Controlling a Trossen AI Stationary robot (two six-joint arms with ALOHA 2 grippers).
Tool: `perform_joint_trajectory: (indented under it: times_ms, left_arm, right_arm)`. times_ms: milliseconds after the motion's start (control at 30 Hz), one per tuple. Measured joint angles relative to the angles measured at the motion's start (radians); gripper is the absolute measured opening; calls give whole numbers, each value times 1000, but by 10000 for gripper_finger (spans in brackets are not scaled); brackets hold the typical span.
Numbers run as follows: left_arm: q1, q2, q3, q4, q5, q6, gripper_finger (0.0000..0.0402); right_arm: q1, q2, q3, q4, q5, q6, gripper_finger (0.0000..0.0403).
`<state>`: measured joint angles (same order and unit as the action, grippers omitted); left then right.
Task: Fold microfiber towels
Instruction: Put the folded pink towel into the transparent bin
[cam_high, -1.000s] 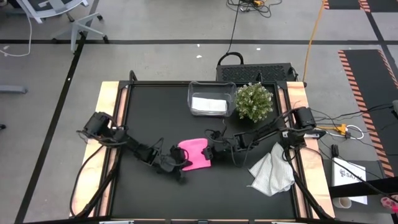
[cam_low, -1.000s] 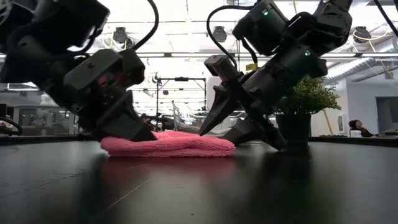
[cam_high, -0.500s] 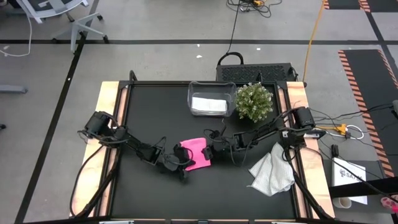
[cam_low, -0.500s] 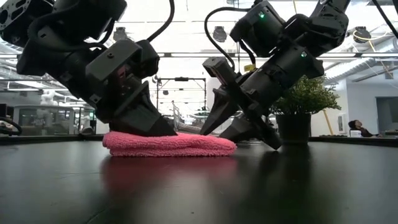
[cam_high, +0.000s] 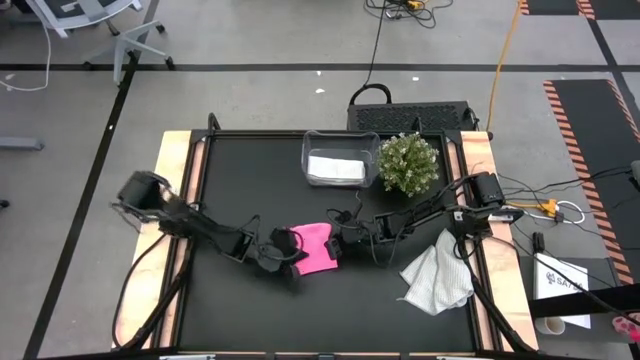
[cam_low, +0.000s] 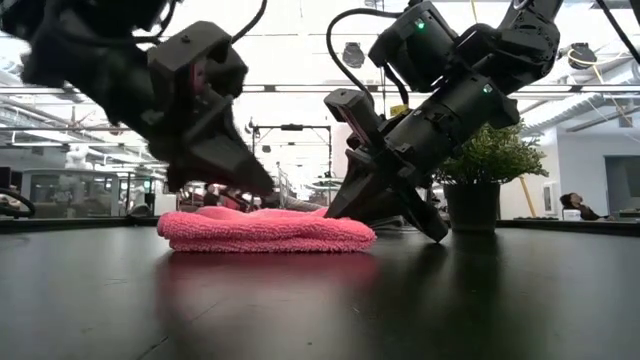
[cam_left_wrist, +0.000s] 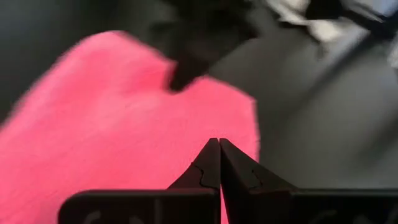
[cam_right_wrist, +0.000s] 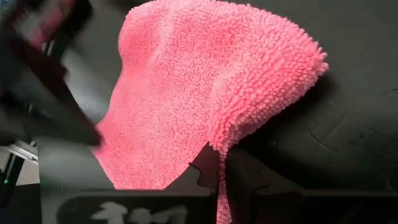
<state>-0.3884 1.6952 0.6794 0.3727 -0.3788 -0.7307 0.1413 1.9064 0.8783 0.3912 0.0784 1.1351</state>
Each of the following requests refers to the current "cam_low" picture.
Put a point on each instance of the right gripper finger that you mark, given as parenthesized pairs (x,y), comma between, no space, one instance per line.
(422,215)
(365,190)

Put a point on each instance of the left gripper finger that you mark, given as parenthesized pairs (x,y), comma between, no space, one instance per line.
(220,165)

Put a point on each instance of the pink fluffy microfiber towel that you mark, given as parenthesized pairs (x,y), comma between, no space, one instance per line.
(265,235)

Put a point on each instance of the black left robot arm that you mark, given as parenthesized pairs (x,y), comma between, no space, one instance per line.
(75,50)

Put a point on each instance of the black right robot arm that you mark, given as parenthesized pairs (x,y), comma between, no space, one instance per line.
(525,40)

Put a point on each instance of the person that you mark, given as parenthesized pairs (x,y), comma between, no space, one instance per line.
(211,192)
(572,201)

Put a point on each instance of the green potted plant black pot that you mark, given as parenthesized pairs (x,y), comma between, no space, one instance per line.
(495,155)

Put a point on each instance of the white figure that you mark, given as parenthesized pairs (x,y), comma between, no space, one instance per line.
(77,157)

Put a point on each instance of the small white container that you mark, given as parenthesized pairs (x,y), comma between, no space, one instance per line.
(571,215)

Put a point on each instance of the black metal frame rig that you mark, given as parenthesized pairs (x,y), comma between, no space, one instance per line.
(291,127)

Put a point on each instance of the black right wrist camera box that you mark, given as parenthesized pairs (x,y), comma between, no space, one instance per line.
(350,107)

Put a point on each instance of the glass-walled enclosure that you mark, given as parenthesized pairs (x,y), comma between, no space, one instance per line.
(70,192)

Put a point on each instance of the silver air duct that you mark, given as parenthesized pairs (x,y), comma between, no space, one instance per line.
(575,107)

